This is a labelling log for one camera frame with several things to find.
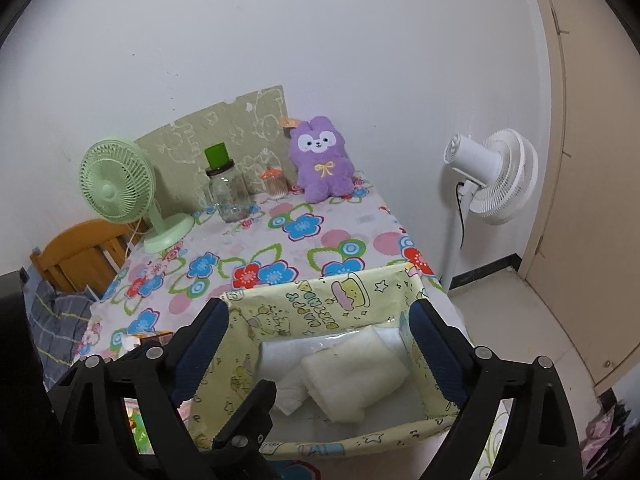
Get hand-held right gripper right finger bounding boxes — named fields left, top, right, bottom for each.
left=407, top=299, right=586, bottom=480

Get green desk fan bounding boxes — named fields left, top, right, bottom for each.
left=80, top=136, right=196, bottom=254

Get floral tablecloth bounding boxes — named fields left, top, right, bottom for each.
left=70, top=176, right=506, bottom=480

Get black fan cable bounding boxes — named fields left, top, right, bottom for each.
left=454, top=180, right=468, bottom=251

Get small jar with orange lid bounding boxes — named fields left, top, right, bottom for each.
left=260, top=166, right=290, bottom=199

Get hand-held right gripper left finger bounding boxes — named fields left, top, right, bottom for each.
left=47, top=299, right=230, bottom=480

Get green patterned board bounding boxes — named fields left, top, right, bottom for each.
left=135, top=85, right=291, bottom=211

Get pink printed bag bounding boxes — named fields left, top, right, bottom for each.
left=585, top=400, right=638, bottom=471

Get white folded towel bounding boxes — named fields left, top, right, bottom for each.
left=300, top=342, right=412, bottom=423

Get glass jar with handle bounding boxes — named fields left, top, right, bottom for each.
left=202, top=160, right=252, bottom=224

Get white flat cloth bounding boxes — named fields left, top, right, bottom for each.
left=259, top=324, right=408, bottom=416

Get white fan cable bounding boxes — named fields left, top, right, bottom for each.
left=125, top=220, right=151, bottom=261

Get green cap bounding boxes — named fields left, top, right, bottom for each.
left=204, top=143, right=230, bottom=168

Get white standing fan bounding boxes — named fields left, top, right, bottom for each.
left=440, top=128, right=540, bottom=292

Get grey plaid bedding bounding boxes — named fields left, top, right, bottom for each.
left=22, top=265, right=103, bottom=391

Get yellow-green printed storage box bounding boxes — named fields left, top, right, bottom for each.
left=189, top=261, right=462, bottom=461

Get wooden chair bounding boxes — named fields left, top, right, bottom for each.
left=29, top=219, right=148, bottom=297

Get beige wardrobe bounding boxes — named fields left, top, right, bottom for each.
left=517, top=0, right=640, bottom=392

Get purple plush bunny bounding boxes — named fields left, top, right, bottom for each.
left=289, top=116, right=357, bottom=204

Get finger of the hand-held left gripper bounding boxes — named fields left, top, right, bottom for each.
left=212, top=380, right=278, bottom=480

